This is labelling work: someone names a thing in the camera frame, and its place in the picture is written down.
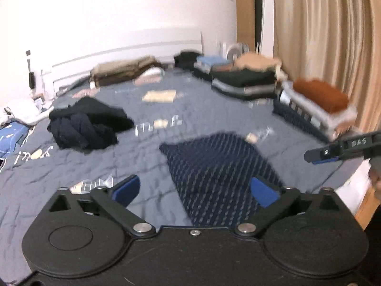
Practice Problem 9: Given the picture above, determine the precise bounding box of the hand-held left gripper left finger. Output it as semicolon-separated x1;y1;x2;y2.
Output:
49;174;157;239

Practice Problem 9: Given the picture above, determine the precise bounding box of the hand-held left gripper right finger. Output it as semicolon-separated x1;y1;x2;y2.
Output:
234;176;343;240

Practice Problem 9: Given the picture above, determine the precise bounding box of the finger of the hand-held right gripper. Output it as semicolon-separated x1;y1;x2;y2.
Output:
304;143;346;165

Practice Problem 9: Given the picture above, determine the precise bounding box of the navy dotted sweater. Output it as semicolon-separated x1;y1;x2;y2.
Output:
159;132;286;227

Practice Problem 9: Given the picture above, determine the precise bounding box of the grey folded clothes stack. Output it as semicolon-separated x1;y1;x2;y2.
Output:
212;80;279;101

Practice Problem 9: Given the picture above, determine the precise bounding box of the dark folded clothes stack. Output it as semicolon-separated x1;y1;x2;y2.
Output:
193;62;236;81

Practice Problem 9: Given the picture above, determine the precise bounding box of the black clothes pile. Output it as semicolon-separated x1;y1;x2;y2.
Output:
173;51;203;70

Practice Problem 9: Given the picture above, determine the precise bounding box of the person's right hand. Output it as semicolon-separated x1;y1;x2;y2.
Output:
369;158;381;199

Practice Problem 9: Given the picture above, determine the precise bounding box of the white bed sheet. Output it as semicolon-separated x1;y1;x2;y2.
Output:
336;161;376;215

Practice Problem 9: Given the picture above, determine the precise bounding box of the rust folded sweater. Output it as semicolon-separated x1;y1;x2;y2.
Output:
292;78;349;114

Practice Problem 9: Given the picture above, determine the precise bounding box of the navy knitted garment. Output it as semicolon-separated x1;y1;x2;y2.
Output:
48;115;118;151

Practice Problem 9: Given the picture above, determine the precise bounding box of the grey quilted bedspread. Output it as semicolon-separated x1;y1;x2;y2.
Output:
0;67;370;286

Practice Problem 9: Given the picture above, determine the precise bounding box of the brown folded blanket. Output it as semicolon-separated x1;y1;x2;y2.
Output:
91;66;163;87

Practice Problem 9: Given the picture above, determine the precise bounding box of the black folded garment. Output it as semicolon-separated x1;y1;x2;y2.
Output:
212;69;277;88

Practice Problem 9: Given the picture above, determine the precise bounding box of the beige curtain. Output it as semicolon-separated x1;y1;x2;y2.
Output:
272;0;381;134

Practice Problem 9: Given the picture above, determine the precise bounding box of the peach cloth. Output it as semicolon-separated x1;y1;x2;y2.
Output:
234;52;283;72

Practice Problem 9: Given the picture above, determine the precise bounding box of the white pillow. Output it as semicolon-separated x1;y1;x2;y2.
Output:
135;68;165;81

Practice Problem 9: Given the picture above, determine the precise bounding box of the tan folded blanket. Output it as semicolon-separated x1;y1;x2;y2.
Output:
91;56;158;79

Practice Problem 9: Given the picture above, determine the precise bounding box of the blue printed pillow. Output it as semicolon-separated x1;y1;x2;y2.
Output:
0;123;32;158

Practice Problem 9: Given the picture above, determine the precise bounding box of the white hooded garment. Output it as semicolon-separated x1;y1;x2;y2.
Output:
3;98;54;126

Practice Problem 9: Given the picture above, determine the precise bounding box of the white fan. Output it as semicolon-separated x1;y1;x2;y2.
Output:
225;43;249;63

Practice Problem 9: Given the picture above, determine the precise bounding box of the blue folded garment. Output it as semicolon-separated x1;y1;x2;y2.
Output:
196;55;231;67

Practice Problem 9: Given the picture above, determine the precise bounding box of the white headboard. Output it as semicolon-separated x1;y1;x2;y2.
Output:
51;27;203;88

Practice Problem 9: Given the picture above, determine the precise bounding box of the black panel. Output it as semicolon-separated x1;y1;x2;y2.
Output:
254;0;264;56

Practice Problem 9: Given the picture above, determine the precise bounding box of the wooden bed frame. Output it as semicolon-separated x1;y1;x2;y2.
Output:
356;188;381;222

